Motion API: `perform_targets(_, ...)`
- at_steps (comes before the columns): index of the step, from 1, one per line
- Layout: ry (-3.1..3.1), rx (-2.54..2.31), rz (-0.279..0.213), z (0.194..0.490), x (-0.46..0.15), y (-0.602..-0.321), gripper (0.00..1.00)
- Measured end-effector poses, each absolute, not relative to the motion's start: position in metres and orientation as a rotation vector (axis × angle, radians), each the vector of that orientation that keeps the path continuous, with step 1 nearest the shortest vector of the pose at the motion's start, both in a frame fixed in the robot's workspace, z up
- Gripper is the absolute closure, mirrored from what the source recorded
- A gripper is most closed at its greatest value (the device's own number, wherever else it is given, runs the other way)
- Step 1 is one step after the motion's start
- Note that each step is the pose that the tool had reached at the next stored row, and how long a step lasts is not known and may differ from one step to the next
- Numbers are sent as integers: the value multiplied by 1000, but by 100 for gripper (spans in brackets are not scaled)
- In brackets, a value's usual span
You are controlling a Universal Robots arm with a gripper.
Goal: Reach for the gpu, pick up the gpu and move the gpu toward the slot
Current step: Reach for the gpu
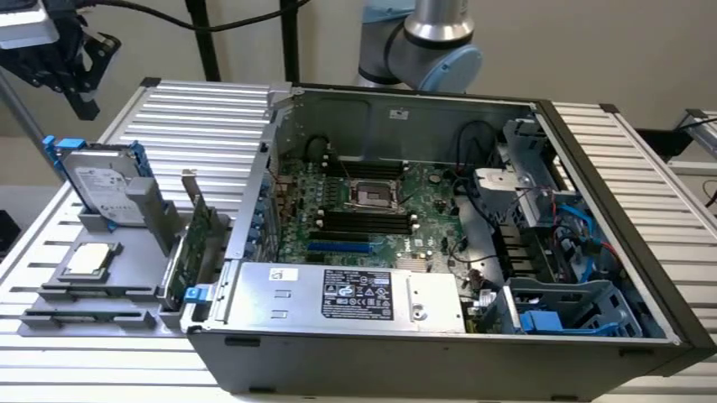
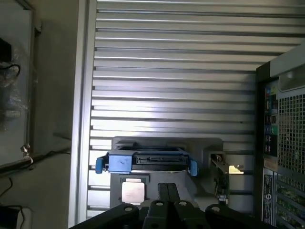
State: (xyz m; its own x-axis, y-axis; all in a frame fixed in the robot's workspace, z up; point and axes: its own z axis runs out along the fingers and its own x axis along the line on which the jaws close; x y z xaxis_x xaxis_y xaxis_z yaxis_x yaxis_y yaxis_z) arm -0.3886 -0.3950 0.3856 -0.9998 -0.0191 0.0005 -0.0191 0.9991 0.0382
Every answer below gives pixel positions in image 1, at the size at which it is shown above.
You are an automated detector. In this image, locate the black fan shroud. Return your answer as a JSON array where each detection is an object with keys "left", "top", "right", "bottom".
[{"left": 491, "top": 221, "right": 562, "bottom": 283}]

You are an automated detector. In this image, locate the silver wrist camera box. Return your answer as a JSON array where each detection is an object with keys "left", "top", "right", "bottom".
[{"left": 0, "top": 0, "right": 60, "bottom": 51}]

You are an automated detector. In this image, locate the silver CPU chip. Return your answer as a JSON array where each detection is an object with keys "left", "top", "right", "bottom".
[{"left": 57, "top": 241, "right": 125, "bottom": 283}]

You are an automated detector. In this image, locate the blue expansion slot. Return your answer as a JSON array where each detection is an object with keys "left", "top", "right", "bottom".
[{"left": 304, "top": 240, "right": 375, "bottom": 256}]

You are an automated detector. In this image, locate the black looped wire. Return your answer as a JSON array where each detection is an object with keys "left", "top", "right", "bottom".
[{"left": 454, "top": 120, "right": 500, "bottom": 174}]

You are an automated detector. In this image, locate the red wire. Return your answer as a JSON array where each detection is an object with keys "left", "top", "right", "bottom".
[{"left": 598, "top": 245, "right": 623, "bottom": 270}]

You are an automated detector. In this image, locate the black RAM slot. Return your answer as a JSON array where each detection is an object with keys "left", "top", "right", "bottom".
[
  {"left": 313, "top": 222, "right": 419, "bottom": 237},
  {"left": 316, "top": 210, "right": 420, "bottom": 225},
  {"left": 324, "top": 159, "right": 406, "bottom": 170},
  {"left": 323, "top": 167, "right": 406, "bottom": 180}
]

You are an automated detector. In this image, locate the hard disk blue bracket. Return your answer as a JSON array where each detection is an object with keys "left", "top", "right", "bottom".
[{"left": 41, "top": 133, "right": 156, "bottom": 233}]

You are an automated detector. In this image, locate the black stand pole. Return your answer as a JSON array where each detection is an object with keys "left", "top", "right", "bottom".
[
  {"left": 188, "top": 0, "right": 223, "bottom": 83},
  {"left": 279, "top": 0, "right": 303, "bottom": 83}
]

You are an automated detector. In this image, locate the small silver chipset heatsink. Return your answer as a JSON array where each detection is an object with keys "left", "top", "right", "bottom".
[{"left": 399, "top": 255, "right": 434, "bottom": 273}]

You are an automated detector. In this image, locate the thick black cable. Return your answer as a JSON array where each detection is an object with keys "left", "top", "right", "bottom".
[{"left": 81, "top": 0, "right": 307, "bottom": 32}]

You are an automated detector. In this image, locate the CPU socket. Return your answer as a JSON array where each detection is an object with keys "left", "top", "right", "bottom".
[{"left": 343, "top": 177, "right": 406, "bottom": 212}]

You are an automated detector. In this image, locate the grey parts rack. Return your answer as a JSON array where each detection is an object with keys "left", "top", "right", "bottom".
[{"left": 17, "top": 175, "right": 240, "bottom": 338}]

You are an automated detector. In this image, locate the silver power supply unit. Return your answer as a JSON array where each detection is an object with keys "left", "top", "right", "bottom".
[{"left": 221, "top": 261, "right": 470, "bottom": 336}]

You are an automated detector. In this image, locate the green graphics card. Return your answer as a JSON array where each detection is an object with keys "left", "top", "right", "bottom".
[{"left": 156, "top": 167, "right": 224, "bottom": 315}]

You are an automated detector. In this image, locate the blue case latch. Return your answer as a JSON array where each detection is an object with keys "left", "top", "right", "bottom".
[{"left": 183, "top": 285, "right": 211, "bottom": 315}]

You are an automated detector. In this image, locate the blue wire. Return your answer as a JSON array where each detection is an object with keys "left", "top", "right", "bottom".
[{"left": 552, "top": 200, "right": 604, "bottom": 289}]

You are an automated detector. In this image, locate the grey metal disk bay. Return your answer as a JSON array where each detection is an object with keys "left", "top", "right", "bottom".
[{"left": 472, "top": 118, "right": 580, "bottom": 230}]

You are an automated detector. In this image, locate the open black PC case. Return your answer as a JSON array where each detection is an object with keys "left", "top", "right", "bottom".
[{"left": 181, "top": 81, "right": 717, "bottom": 396}]

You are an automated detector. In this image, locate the black block behind table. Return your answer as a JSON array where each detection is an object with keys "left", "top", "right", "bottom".
[{"left": 634, "top": 128, "right": 694, "bottom": 160}]

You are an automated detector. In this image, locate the grey disk bay blue latch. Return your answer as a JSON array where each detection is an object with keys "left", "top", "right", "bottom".
[{"left": 484, "top": 276, "right": 646, "bottom": 338}]

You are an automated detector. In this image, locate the black box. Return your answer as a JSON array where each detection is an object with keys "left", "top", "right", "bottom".
[{"left": 0, "top": 209, "right": 22, "bottom": 254}]

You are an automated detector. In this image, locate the green motherboard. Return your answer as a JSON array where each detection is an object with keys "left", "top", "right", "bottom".
[{"left": 267, "top": 155, "right": 504, "bottom": 297}]

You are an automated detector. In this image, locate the aluminium profile frame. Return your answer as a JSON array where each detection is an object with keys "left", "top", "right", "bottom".
[{"left": 665, "top": 107, "right": 717, "bottom": 178}]

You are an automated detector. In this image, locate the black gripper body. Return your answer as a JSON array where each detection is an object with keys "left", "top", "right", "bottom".
[{"left": 0, "top": 3, "right": 92, "bottom": 73}]

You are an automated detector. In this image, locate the short black wire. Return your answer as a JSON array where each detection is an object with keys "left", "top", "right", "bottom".
[{"left": 303, "top": 133, "right": 332, "bottom": 164}]

